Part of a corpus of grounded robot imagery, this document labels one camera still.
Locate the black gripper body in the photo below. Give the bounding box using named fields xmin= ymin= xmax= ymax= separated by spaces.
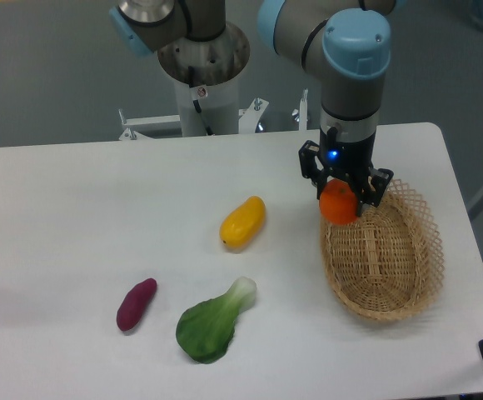
xmin=318 ymin=112 xmax=378 ymax=180

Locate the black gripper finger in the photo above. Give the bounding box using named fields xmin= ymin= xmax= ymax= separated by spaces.
xmin=351 ymin=167 xmax=394 ymax=217
xmin=298 ymin=141 xmax=333 ymax=195

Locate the orange fruit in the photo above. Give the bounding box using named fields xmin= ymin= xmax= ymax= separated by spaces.
xmin=319 ymin=179 xmax=357 ymax=225

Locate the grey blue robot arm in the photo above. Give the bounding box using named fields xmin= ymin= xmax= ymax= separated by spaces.
xmin=109 ymin=1 xmax=399 ymax=213

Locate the woven wicker basket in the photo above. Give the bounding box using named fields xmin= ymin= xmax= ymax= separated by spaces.
xmin=320 ymin=179 xmax=445 ymax=323

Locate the yellow mango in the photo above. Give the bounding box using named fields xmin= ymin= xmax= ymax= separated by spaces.
xmin=219 ymin=196 xmax=266 ymax=250

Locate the green bok choy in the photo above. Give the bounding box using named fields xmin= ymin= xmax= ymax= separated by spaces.
xmin=176 ymin=277 xmax=257 ymax=364

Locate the purple sweet potato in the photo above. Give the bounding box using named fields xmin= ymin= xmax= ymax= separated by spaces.
xmin=116 ymin=277 xmax=157 ymax=332

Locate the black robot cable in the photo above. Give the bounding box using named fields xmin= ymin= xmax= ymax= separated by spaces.
xmin=187 ymin=65 xmax=215 ymax=137

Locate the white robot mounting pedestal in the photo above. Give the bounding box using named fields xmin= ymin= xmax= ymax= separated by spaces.
xmin=118 ymin=22 xmax=270 ymax=140

